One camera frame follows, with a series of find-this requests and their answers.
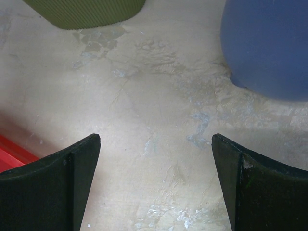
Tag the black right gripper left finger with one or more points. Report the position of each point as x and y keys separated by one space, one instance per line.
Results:
x=50 y=194

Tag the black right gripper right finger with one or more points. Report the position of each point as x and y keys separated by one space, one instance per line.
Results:
x=260 y=194

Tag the red plastic tray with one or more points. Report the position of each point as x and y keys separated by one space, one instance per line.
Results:
x=12 y=155

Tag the blue plastic bucket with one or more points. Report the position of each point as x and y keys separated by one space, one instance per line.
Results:
x=265 y=45

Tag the olive green ribbed bin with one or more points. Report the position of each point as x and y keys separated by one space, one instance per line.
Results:
x=84 y=14

